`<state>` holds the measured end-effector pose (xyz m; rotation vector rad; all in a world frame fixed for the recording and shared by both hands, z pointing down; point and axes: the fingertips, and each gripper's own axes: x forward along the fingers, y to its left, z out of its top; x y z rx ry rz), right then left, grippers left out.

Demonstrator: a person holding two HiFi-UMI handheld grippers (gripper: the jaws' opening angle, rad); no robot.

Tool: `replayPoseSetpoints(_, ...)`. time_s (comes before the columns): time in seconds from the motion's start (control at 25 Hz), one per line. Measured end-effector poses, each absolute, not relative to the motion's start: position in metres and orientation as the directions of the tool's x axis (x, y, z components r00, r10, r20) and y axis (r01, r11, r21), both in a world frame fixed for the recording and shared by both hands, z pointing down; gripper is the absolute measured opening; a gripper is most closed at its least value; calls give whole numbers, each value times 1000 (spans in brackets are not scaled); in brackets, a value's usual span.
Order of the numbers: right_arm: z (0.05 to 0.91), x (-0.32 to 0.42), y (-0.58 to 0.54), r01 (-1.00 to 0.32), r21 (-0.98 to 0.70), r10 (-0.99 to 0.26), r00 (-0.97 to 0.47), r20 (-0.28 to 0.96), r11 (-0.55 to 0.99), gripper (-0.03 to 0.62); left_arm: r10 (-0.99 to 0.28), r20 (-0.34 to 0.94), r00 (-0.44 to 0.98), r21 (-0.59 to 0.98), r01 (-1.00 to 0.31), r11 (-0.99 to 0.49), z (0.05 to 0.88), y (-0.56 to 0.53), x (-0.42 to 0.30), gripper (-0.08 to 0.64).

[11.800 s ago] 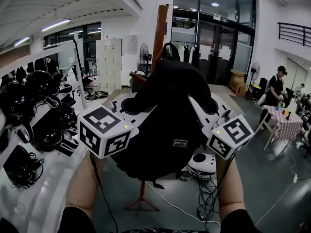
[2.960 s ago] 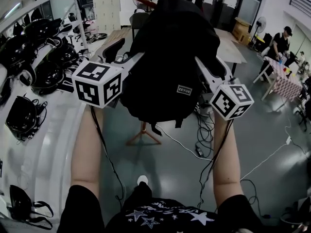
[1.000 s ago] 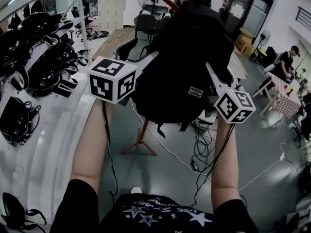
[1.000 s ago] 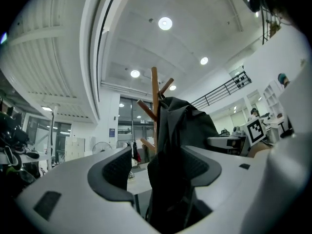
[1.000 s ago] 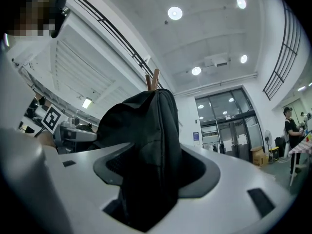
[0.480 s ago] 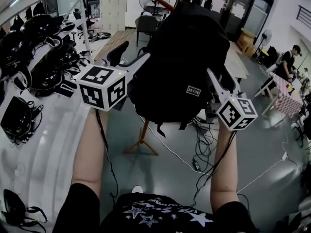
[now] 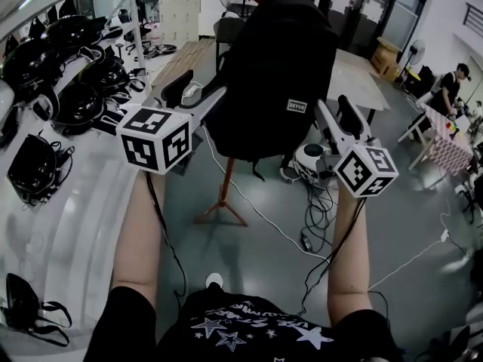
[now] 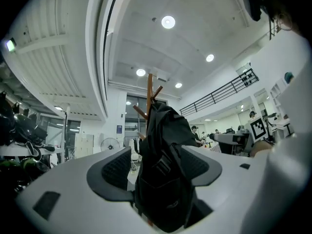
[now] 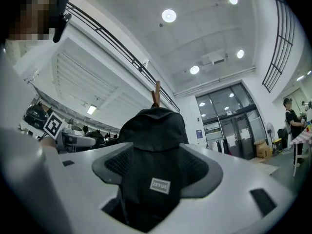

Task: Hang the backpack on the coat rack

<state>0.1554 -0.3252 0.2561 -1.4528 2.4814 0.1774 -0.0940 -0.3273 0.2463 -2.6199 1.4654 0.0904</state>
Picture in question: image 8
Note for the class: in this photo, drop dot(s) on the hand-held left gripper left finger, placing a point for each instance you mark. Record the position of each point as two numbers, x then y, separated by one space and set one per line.
73 208

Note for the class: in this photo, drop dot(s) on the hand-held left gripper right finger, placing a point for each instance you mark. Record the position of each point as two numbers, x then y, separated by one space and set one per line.
231 191

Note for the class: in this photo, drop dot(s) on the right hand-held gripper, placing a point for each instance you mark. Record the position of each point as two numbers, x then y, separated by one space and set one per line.
258 130

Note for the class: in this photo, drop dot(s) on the black backpack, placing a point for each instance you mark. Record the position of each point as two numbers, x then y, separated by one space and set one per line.
165 135

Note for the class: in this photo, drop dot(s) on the person's right forearm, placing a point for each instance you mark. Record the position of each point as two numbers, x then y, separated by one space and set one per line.
262 148

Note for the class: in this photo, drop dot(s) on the black balcony railing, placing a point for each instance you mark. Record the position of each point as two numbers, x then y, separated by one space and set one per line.
219 94

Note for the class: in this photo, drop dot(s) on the white locker cabinet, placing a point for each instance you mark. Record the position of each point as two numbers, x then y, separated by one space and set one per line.
84 145

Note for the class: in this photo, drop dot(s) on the round ceiling light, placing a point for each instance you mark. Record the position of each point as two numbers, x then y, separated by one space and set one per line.
209 57
140 72
178 85
168 22

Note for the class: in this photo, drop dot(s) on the black standing fan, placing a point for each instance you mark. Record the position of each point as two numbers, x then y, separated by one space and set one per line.
110 144

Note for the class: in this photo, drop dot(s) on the white metal shelf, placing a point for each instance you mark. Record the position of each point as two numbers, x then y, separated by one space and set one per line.
14 150

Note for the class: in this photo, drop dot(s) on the white ceiling unit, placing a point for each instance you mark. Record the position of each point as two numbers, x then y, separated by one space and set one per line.
162 78

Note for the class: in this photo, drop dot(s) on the dark glass entrance door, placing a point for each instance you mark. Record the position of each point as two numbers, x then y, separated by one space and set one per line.
136 116

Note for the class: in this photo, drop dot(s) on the person's head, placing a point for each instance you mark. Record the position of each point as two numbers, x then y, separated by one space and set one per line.
285 21

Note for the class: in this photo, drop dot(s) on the clothes rail with garments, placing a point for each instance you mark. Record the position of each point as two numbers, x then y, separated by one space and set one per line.
132 142

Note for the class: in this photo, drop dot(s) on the blue wall poster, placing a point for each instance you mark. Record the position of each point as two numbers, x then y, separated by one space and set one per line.
119 129

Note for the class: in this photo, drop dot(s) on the black head-mounted camera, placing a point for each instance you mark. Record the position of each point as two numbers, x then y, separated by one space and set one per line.
252 1

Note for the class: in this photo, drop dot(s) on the wall emergency lamp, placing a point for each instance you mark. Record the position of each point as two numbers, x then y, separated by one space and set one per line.
10 44

